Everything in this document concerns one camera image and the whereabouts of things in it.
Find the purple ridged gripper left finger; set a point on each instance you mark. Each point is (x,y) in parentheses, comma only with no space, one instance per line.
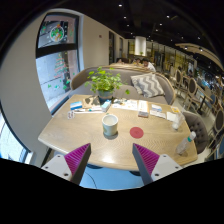
(77,161)

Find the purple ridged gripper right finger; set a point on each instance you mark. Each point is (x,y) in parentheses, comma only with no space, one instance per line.
(146,161)

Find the clear plastic water bottle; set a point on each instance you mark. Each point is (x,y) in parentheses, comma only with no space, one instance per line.
(181,148)

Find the red round coaster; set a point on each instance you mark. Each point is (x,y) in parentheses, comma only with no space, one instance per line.
(136,132)

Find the white green-rimmed mug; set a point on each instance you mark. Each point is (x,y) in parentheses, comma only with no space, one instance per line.
(110,123)

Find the white papers stack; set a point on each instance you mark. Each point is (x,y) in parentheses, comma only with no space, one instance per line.
(157,111)

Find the blue white box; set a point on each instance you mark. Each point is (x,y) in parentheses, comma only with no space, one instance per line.
(76,105)

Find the white boxed item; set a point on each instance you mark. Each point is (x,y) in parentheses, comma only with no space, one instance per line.
(143,109)

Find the white paper booklet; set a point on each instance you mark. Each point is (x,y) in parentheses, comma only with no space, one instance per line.
(125,104)

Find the grey tufted chair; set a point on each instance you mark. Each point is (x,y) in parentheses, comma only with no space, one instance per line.
(196,124)

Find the light blue carton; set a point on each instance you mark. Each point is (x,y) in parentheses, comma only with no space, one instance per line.
(106,105)

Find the grey curved sofa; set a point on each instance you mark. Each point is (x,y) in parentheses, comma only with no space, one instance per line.
(127,90)

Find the grey chevron cushion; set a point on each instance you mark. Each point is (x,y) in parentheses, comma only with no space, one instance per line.
(147,85)

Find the green potted plant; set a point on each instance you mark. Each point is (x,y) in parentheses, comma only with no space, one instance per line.
(104,83)

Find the wooden dining chair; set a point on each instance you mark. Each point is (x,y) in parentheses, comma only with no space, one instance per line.
(191,93)

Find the window with decorations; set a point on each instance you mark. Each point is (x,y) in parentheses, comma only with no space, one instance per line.
(57,57)

